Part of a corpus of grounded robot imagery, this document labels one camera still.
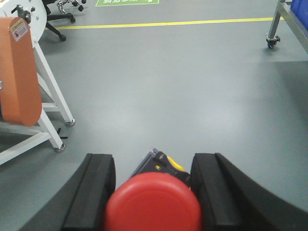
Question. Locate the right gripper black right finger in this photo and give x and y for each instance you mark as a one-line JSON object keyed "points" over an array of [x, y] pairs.
{"points": [[232, 201]]}

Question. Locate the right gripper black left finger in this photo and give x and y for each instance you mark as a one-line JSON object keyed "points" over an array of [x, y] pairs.
{"points": [[80, 204]]}

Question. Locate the red mushroom push button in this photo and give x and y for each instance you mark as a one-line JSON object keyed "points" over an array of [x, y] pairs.
{"points": [[156, 197]]}

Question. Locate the orange white machine stand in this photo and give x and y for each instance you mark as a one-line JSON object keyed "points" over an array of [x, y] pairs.
{"points": [[28, 89]]}

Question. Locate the steel cart leg with caster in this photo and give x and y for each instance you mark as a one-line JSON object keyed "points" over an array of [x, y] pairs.
{"points": [[283, 10]]}

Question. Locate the black office chair base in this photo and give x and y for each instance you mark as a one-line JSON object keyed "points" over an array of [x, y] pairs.
{"points": [[52, 17]]}

